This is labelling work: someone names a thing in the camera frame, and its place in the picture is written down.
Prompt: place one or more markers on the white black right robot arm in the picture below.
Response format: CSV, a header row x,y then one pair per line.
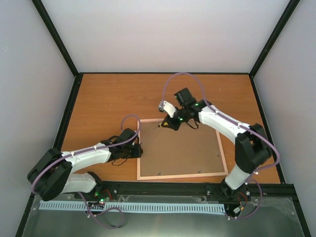
x,y
252,149

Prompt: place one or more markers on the black right corner post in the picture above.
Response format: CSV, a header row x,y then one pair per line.
x,y
284,18

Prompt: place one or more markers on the pink picture frame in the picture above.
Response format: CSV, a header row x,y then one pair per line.
x,y
185,153

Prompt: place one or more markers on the yellow handled screwdriver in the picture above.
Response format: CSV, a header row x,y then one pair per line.
x,y
164,124

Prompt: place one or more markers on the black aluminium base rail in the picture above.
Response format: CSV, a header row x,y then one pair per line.
x,y
210,191

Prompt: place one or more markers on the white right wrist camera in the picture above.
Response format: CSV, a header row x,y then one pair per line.
x,y
166,107

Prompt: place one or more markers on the black left corner post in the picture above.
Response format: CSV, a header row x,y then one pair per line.
x,y
39,6

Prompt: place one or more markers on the black corner post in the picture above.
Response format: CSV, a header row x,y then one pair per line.
x,y
284,18
39,6

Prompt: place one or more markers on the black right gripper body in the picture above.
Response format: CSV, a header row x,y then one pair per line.
x,y
176,126

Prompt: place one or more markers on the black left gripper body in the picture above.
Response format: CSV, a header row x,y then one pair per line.
x,y
129,153

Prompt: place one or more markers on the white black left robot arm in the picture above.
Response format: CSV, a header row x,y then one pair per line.
x,y
56,172

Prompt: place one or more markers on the light blue slotted cable duct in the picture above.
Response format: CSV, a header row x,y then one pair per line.
x,y
135,207

